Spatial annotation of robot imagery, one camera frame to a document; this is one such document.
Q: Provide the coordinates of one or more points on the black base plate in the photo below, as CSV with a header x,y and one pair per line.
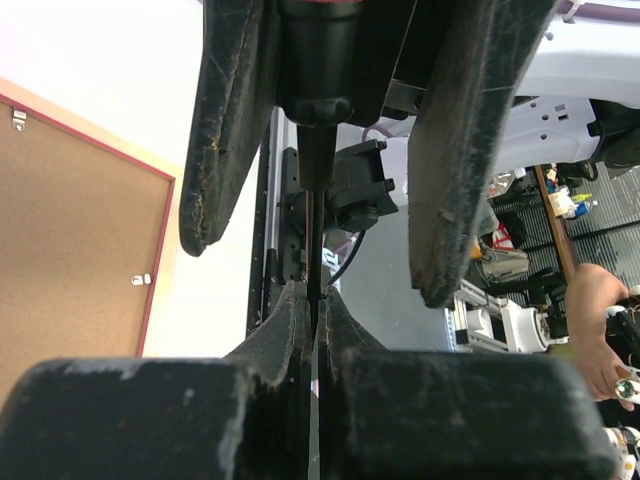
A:
x,y
277,255

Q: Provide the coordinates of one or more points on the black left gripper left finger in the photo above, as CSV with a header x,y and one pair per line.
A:
x,y
243,416

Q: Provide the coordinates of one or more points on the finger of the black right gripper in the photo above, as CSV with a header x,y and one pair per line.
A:
x,y
235,96
485,52

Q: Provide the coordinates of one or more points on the red handled screwdriver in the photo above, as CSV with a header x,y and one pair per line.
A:
x,y
318,45

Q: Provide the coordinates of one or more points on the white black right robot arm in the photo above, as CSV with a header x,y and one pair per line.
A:
x,y
588,53

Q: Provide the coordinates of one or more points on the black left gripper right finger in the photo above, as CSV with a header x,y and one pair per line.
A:
x,y
435,415

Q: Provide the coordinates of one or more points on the pink picture frame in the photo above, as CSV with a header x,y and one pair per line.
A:
x,y
88,237

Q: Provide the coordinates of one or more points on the person's bare hand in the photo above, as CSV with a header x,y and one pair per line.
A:
x,y
591,291

